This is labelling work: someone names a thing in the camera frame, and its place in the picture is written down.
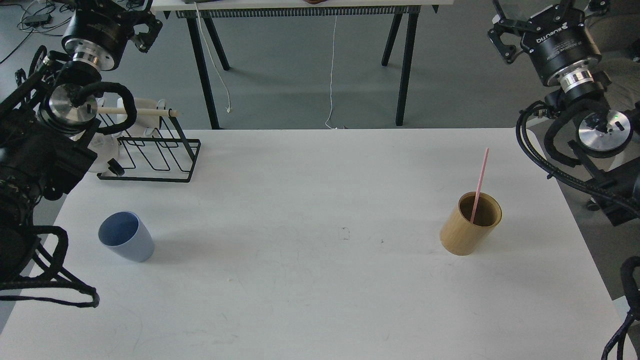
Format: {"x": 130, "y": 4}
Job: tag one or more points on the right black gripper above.
{"x": 560, "y": 45}

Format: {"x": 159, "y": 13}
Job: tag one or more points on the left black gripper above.
{"x": 99, "y": 41}

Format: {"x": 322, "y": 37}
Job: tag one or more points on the pink chopstick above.
{"x": 478, "y": 190}

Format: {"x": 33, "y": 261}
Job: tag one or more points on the blue plastic cup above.
{"x": 125, "y": 234}

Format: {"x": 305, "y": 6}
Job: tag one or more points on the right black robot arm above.
{"x": 583, "y": 125}

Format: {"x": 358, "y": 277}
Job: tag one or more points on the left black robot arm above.
{"x": 47, "y": 124}

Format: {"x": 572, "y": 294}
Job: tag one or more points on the white cup on rack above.
{"x": 144, "y": 124}

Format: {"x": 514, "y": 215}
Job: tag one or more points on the background black leg table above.
{"x": 291, "y": 72}

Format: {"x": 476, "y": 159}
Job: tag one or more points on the bamboo cylinder holder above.
{"x": 469, "y": 223}

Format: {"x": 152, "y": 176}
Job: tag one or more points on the wooden rack handle bar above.
{"x": 140, "y": 111}

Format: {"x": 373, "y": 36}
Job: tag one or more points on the black wire dish rack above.
{"x": 167, "y": 156}

